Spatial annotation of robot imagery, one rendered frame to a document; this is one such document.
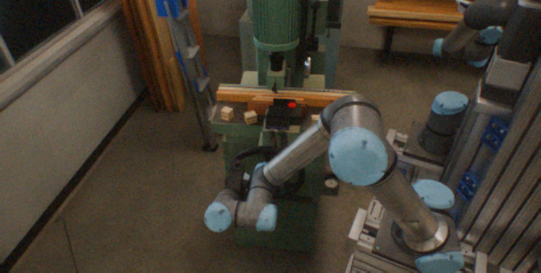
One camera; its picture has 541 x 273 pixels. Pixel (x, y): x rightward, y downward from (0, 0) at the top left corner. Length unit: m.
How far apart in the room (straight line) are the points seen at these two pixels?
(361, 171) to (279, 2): 0.72
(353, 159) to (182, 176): 1.93
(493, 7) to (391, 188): 0.72
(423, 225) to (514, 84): 0.46
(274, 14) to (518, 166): 0.88
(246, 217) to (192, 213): 1.36
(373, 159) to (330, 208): 1.62
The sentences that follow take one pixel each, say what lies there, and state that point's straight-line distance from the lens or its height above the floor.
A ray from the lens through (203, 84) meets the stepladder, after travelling 2.49.
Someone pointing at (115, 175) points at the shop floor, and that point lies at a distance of 2.74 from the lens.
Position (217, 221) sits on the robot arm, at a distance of 1.03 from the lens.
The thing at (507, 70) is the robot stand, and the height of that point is 1.35.
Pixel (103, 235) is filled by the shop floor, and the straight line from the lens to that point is 2.44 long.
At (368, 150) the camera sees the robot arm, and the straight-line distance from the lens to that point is 0.75.
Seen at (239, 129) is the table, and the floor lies 0.88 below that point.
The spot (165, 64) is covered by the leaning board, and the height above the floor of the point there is 0.45.
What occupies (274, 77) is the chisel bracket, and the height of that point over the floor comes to 1.06.
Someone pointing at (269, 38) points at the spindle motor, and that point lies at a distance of 1.36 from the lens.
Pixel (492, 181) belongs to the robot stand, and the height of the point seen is 1.03.
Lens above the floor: 1.86
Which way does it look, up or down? 39 degrees down
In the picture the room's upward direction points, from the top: 1 degrees counter-clockwise
